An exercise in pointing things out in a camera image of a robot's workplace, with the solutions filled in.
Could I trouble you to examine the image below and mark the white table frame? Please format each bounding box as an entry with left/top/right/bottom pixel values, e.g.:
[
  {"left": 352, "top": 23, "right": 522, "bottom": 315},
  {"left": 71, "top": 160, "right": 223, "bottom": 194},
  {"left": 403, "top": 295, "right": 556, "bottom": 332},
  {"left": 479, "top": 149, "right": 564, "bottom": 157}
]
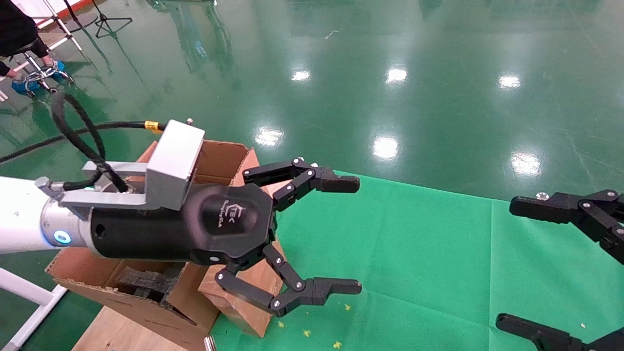
[{"left": 0, "top": 267, "right": 69, "bottom": 351}]

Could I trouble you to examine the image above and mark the black foam block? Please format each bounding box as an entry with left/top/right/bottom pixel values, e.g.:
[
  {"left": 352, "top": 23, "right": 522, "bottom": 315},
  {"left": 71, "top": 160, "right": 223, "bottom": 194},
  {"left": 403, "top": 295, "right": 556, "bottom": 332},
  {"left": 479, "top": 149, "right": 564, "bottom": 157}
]
[{"left": 116, "top": 266, "right": 183, "bottom": 300}]

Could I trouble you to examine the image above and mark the black tripod stand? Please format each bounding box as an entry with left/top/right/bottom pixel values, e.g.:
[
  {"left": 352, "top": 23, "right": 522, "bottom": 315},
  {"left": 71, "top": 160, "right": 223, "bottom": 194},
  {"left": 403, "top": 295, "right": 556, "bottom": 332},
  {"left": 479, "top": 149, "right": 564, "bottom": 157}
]
[{"left": 92, "top": 0, "right": 133, "bottom": 39}]

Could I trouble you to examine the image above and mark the small taped cardboard box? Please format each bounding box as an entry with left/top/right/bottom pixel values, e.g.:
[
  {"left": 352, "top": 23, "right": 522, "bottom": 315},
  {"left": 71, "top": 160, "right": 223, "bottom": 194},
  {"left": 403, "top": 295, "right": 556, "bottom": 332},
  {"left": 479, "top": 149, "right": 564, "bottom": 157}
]
[{"left": 198, "top": 234, "right": 289, "bottom": 338}]

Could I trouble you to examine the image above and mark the silver tripod stand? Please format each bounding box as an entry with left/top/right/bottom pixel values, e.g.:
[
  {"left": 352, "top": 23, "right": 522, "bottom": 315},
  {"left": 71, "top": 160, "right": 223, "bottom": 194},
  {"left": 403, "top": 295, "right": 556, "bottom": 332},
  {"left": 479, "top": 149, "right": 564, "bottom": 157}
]
[{"left": 41, "top": 0, "right": 83, "bottom": 52}]

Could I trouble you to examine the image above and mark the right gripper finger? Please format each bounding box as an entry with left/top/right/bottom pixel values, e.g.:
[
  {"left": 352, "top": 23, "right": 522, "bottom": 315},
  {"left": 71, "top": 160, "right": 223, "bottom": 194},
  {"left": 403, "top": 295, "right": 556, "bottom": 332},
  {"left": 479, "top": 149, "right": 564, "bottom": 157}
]
[
  {"left": 509, "top": 190, "right": 624, "bottom": 265},
  {"left": 496, "top": 313, "right": 624, "bottom": 351}
]

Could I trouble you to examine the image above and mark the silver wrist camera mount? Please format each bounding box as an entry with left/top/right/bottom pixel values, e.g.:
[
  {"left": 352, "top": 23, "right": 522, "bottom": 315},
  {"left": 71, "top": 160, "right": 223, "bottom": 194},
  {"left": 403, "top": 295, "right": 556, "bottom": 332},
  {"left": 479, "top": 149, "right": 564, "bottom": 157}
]
[{"left": 58, "top": 118, "right": 205, "bottom": 211}]

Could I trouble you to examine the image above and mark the large open cardboard carton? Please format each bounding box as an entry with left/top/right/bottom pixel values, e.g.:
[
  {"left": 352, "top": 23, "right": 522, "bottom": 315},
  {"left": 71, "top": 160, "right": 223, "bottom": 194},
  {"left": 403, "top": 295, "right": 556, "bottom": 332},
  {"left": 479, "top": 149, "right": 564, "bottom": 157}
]
[{"left": 45, "top": 140, "right": 273, "bottom": 351}]

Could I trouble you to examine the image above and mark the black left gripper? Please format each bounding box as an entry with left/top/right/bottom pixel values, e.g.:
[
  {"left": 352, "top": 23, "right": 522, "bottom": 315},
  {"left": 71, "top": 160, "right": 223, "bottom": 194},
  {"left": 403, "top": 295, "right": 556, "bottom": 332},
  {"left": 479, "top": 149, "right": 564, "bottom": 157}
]
[{"left": 90, "top": 157, "right": 362, "bottom": 317}]

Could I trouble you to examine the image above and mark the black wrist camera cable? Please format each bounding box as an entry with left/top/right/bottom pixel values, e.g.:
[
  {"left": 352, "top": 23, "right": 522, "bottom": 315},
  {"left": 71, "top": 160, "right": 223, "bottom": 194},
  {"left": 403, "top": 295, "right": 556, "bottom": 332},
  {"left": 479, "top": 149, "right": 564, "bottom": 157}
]
[{"left": 0, "top": 92, "right": 166, "bottom": 193}]

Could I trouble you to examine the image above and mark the person in black clothes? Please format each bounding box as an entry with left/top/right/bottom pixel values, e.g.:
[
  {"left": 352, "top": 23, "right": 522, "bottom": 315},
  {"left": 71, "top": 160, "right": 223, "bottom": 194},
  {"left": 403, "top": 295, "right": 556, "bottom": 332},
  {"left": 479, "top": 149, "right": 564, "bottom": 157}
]
[{"left": 0, "top": 0, "right": 66, "bottom": 96}]

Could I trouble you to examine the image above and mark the green table cloth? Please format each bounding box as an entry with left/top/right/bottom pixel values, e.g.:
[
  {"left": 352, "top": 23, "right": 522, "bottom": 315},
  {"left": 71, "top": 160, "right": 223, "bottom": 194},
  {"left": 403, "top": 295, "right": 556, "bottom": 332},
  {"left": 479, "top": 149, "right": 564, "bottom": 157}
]
[
  {"left": 489, "top": 199, "right": 624, "bottom": 351},
  {"left": 210, "top": 170, "right": 493, "bottom": 351}
]

